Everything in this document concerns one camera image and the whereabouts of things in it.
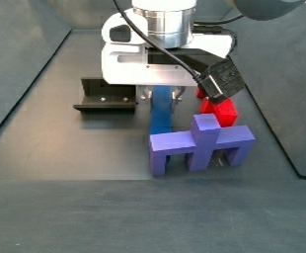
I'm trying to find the red block piece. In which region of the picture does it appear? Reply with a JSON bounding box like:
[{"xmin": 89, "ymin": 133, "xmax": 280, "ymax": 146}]
[{"xmin": 196, "ymin": 89, "xmax": 239, "ymax": 127}]

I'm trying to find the blue long block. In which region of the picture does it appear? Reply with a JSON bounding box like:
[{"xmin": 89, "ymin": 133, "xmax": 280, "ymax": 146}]
[{"xmin": 151, "ymin": 86, "xmax": 171, "ymax": 134}]

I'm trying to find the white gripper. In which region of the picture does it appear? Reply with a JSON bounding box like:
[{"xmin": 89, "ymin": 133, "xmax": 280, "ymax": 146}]
[{"xmin": 101, "ymin": 12, "xmax": 232, "ymax": 103}]

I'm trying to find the black angle bracket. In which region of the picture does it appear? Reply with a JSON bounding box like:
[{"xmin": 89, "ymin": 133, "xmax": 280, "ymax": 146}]
[{"xmin": 73, "ymin": 78, "xmax": 137, "ymax": 112}]

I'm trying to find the purple block piece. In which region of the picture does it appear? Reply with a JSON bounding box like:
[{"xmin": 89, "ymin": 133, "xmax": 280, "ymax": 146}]
[{"xmin": 149, "ymin": 114, "xmax": 255, "ymax": 176}]

